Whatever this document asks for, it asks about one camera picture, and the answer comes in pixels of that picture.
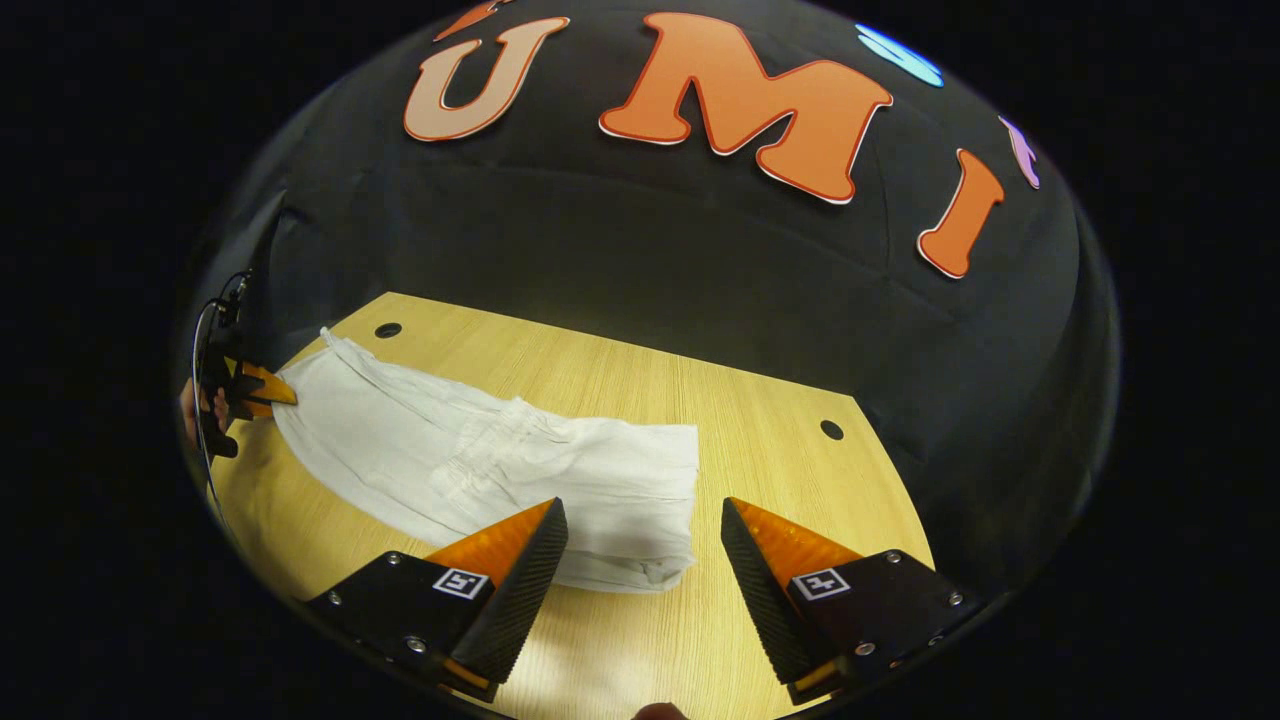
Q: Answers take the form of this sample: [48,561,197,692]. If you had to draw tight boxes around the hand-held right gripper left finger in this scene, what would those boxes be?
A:
[305,497,569,704]

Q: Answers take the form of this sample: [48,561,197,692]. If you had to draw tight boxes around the thin black cable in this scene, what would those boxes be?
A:
[190,268,253,521]

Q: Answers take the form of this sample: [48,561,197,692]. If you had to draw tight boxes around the white jeans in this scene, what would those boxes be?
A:
[272,327,701,594]

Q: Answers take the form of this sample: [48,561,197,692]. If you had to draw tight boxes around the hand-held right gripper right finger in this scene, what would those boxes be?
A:
[720,497,986,707]

